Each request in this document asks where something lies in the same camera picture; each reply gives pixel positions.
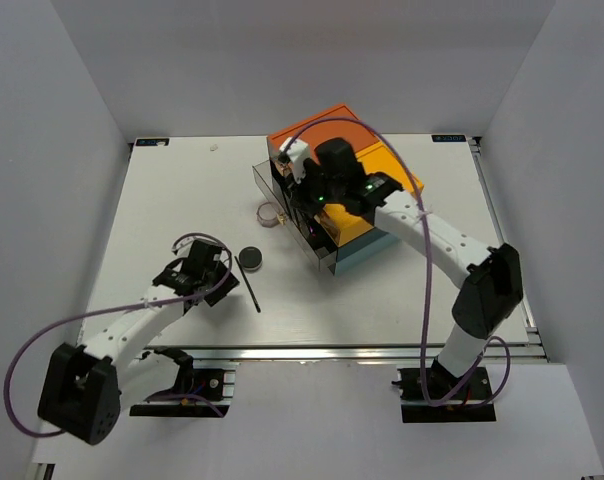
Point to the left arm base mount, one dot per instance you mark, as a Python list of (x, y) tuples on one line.
[(174, 384)]

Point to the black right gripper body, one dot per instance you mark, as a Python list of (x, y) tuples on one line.
[(315, 192)]

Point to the yellow drawer box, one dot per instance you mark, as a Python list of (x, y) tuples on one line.
[(343, 227)]

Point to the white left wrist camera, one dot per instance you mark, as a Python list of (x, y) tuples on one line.
[(181, 244)]

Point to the black round compact jar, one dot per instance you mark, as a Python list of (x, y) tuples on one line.
[(250, 258)]

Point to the long black makeup pencil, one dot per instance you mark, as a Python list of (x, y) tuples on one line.
[(248, 285)]

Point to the clear teal box drawer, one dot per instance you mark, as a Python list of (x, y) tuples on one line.
[(308, 233)]

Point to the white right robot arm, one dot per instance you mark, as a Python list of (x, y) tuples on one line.
[(488, 279)]

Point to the light blue drawer box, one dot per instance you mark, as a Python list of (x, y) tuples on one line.
[(359, 250)]

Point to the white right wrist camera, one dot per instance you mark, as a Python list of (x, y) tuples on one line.
[(292, 155)]

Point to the clear pink round jar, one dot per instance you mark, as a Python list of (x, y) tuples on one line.
[(267, 215)]

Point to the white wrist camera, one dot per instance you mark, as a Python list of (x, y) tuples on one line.
[(292, 155), (181, 244)]

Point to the orange drawer box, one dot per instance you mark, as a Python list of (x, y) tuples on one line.
[(358, 136)]

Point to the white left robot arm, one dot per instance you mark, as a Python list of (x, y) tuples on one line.
[(88, 386)]

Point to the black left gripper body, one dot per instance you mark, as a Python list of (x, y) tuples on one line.
[(214, 277)]

